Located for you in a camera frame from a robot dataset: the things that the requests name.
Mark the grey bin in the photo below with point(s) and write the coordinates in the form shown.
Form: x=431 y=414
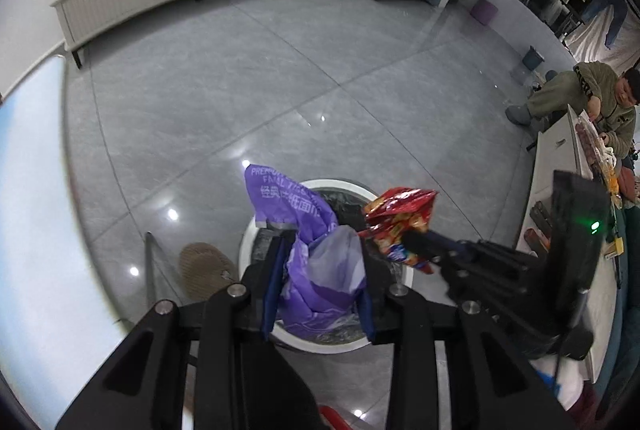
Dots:
x=532 y=58

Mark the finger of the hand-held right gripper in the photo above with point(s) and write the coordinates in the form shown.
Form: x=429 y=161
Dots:
x=462 y=282
x=452 y=244

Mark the brown slipper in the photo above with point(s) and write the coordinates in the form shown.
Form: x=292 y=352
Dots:
x=205 y=267

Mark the blue white cloth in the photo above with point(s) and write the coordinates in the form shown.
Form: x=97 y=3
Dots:
x=565 y=385

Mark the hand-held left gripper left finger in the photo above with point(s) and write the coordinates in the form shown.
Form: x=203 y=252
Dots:
x=274 y=295

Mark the landscape print table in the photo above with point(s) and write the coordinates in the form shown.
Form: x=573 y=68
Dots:
x=40 y=210

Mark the purple bin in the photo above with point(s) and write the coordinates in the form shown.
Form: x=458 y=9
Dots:
x=483 y=11

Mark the white hanging sheet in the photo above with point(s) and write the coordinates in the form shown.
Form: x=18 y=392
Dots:
x=590 y=39

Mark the white round trash bin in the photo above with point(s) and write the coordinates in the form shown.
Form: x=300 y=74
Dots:
x=320 y=346

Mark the red plastic object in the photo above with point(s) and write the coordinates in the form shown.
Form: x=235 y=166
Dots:
x=334 y=419

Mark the blue hanging jeans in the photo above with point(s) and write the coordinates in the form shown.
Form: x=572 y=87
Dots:
x=612 y=17

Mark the black remote control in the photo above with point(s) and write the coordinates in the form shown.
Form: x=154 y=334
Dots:
x=541 y=219

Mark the purple tissue packet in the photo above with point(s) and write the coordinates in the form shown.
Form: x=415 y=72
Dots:
x=272 y=192

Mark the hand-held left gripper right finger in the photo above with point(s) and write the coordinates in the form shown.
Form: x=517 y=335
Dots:
x=366 y=317

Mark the red snack packet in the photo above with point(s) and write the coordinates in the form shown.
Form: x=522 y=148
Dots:
x=400 y=220

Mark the food tray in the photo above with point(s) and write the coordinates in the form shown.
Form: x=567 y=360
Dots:
x=587 y=142

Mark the white coffee table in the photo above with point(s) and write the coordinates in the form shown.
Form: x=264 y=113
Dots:
x=545 y=159

